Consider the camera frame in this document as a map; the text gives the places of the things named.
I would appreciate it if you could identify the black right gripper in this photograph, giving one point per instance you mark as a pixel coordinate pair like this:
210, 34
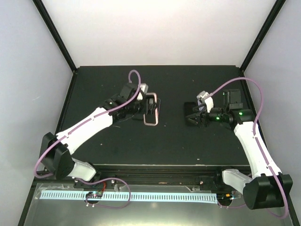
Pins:
199, 116

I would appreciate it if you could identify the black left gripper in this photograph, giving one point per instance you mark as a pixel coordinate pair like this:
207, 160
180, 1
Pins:
145, 108

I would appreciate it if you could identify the phone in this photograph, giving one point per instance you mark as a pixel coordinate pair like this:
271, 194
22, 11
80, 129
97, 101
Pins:
150, 117
191, 115

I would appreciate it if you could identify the lavender phone case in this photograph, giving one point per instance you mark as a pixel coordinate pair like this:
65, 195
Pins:
201, 105

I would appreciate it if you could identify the silver black smartphone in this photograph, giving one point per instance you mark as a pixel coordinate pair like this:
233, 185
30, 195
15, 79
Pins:
158, 108

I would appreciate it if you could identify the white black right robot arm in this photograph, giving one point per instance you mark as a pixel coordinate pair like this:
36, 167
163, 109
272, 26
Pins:
267, 186

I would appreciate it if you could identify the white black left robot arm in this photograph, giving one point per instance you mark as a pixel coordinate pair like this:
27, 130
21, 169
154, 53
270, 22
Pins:
57, 158

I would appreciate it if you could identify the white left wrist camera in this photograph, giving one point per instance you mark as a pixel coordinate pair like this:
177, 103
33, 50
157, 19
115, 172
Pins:
143, 90

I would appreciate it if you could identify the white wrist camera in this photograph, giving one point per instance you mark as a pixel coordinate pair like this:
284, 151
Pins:
143, 90
206, 99

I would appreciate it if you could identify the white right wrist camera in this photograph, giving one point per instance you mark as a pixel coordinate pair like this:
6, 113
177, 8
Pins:
206, 99

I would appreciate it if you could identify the light blue slotted cable duct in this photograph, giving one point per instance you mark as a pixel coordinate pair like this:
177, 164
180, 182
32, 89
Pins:
126, 196

